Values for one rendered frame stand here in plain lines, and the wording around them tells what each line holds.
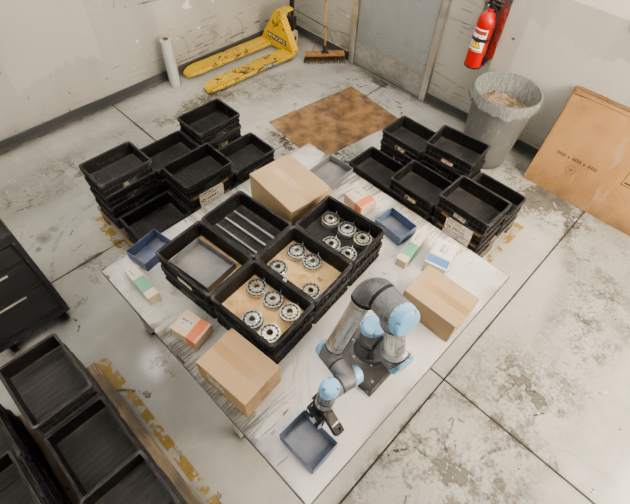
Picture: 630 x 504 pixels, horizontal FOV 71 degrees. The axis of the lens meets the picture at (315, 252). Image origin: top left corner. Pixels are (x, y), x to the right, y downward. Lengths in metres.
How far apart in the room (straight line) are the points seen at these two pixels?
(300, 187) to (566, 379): 2.11
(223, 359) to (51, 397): 0.96
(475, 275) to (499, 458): 1.07
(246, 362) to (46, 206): 2.65
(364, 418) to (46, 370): 1.63
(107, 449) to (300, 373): 1.02
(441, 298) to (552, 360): 1.31
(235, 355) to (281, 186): 1.05
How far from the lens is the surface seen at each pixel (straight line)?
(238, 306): 2.20
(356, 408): 2.13
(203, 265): 2.37
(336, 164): 3.07
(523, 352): 3.36
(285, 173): 2.69
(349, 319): 1.67
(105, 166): 3.61
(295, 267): 2.32
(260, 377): 2.00
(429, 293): 2.29
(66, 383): 2.65
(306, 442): 2.07
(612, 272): 4.12
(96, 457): 2.58
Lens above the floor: 2.71
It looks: 52 degrees down
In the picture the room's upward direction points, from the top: 4 degrees clockwise
